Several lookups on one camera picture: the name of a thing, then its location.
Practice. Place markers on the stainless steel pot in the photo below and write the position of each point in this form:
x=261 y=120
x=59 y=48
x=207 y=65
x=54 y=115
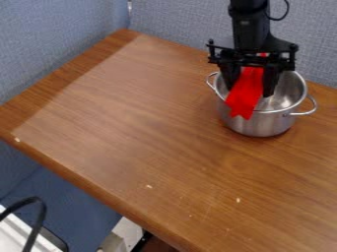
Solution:
x=276 y=112

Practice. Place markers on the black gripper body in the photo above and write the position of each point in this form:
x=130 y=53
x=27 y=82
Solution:
x=253 y=48

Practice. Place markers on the white equipment under table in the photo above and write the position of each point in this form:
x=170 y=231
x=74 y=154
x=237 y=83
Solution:
x=21 y=237

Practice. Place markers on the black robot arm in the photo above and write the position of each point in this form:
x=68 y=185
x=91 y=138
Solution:
x=254 y=10

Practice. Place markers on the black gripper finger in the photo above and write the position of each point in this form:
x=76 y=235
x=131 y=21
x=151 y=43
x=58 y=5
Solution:
x=270 y=78
x=230 y=72

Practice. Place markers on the red rectangular block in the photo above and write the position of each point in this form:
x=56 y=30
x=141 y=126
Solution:
x=246 y=92

